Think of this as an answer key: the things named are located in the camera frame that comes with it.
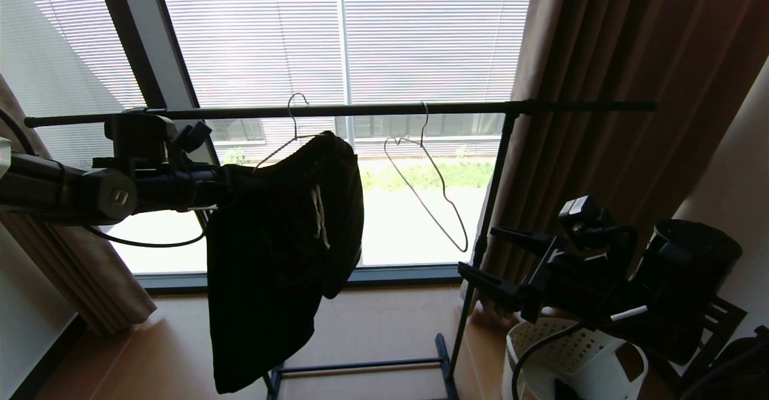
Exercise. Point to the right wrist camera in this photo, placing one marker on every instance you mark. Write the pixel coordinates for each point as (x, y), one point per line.
(577, 208)

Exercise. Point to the brown curtain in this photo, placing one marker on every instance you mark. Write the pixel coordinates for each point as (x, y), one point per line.
(601, 118)
(72, 280)

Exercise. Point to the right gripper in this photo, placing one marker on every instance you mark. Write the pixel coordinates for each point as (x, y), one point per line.
(583, 286)

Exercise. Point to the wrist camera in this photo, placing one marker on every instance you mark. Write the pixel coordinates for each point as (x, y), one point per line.
(577, 208)
(192, 136)

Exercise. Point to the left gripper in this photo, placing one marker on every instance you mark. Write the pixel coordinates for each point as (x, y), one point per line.
(204, 187)

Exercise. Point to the window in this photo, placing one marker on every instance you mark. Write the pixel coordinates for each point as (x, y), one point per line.
(408, 275)

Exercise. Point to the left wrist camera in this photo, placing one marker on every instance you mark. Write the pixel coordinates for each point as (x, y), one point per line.
(192, 136)

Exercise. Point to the white laundry basket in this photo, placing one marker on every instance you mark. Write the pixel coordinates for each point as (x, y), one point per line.
(589, 352)

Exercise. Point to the pink clothes hanger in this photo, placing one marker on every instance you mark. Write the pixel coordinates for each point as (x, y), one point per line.
(425, 125)
(294, 125)

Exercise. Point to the black clothes rack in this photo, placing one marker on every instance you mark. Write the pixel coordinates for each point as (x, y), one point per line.
(480, 109)

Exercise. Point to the black garment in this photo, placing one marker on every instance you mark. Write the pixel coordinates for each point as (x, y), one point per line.
(270, 268)

